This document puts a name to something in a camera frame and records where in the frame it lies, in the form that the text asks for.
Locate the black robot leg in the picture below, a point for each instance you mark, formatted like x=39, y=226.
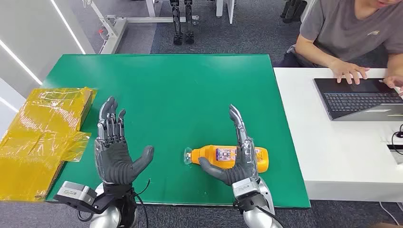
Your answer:
x=189, y=22
x=177, y=22

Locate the yellow-wrapped cardboard box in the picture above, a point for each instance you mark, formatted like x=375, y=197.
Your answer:
x=37, y=141

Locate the black robot feet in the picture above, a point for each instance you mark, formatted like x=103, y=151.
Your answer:
x=292, y=11

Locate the person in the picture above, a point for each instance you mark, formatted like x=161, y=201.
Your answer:
x=346, y=28

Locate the person's left hand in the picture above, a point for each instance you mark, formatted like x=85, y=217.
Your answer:
x=396, y=82

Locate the white metal frame stand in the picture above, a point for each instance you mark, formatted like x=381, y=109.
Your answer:
x=116, y=28

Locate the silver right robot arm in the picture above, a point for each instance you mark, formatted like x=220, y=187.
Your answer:
x=258, y=218

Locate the dark grey laptop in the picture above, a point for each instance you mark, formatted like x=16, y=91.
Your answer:
x=355, y=100

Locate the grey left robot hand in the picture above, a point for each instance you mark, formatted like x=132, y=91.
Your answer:
x=113, y=160

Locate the white desk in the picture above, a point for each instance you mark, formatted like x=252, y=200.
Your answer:
x=340, y=151

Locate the white table leg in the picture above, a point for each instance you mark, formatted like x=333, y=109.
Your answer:
x=230, y=11

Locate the person's right hand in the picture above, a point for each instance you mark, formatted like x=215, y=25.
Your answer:
x=349, y=70

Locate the person's left forearm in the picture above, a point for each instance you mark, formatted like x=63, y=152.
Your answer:
x=396, y=64

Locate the person's right forearm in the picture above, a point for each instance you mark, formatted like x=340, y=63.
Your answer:
x=314, y=56

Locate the small red clip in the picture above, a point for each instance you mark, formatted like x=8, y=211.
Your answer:
x=101, y=31

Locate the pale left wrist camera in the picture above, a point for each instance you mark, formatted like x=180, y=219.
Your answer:
x=75, y=192

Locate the orange bottle with clear cap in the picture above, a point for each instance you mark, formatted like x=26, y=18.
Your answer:
x=211, y=155

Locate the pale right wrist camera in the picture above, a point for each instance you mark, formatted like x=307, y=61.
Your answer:
x=245, y=188

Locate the green table mat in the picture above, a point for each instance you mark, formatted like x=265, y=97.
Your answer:
x=176, y=94

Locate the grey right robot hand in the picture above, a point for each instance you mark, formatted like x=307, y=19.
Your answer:
x=244, y=166

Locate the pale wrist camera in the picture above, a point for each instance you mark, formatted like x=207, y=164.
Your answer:
x=245, y=188
x=75, y=192

